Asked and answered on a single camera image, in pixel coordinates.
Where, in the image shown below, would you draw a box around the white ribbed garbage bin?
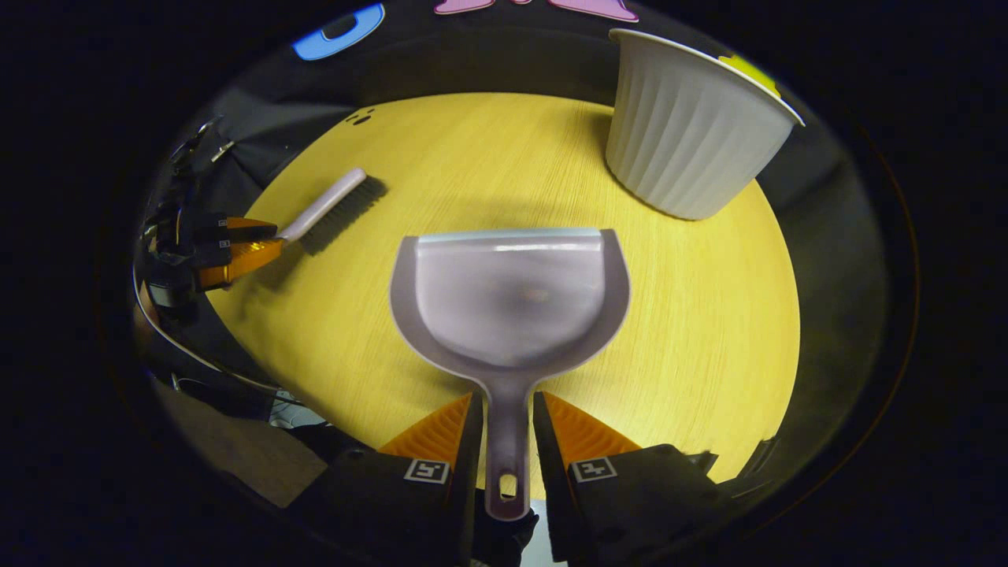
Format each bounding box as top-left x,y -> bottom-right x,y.
604,28 -> 806,222

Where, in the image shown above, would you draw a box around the small pink broom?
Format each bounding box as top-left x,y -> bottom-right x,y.
276,166 -> 389,258

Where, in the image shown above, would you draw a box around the pink dustpan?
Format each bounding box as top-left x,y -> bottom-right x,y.
388,227 -> 632,523

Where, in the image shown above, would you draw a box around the yellow wooden desktop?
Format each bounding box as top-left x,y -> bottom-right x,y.
205,91 -> 802,502

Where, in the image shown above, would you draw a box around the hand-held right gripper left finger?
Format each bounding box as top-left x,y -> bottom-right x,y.
287,391 -> 484,567

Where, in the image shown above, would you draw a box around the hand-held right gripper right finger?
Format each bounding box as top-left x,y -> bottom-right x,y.
532,390 -> 722,565

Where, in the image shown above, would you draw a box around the white cable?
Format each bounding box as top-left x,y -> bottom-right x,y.
132,268 -> 278,393

